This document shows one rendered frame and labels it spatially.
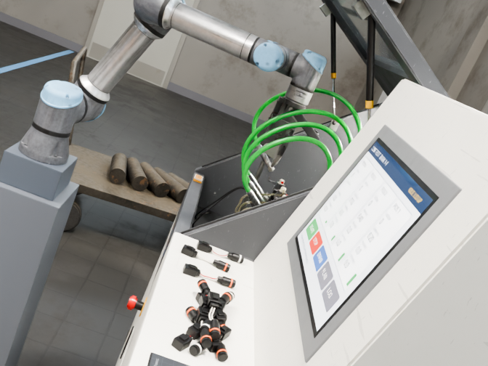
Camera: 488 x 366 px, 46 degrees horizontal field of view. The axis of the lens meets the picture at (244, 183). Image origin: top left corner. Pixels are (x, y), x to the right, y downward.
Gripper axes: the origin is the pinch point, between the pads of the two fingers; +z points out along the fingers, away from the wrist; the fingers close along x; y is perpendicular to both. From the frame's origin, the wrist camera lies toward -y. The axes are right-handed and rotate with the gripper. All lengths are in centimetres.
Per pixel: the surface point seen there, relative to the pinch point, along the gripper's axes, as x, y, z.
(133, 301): 46, 25, 35
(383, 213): 81, -9, -17
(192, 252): 47, 16, 17
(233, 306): 62, 4, 18
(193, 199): -1.4, 19.1, 21.1
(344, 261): 81, -6, -7
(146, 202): -143, 40, 83
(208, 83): -703, 45, 83
